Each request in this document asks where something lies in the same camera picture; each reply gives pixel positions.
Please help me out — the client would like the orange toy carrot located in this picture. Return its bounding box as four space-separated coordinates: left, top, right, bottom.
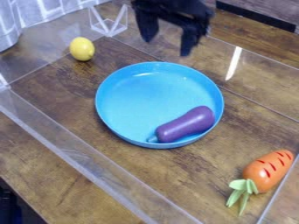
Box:
225 149 295 214

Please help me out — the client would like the clear acrylic corner bracket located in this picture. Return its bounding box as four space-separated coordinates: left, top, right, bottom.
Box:
88 4 127 38

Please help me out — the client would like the dark wooden ledge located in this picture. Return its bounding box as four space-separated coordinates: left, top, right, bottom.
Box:
216 0 296 33

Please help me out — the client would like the grey checked curtain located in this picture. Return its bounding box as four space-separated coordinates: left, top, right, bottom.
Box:
0 0 109 52

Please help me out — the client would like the blue round tray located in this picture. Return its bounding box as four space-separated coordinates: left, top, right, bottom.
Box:
95 61 224 149

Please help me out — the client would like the clear acrylic enclosure wall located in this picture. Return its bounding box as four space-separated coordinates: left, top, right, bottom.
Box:
0 74 201 224

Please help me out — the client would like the yellow toy lemon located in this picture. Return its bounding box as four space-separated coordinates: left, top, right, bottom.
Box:
69 37 95 61

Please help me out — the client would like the purple toy eggplant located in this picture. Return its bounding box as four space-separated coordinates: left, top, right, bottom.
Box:
147 106 215 144

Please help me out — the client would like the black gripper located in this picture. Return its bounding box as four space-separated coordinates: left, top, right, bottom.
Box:
131 0 213 57

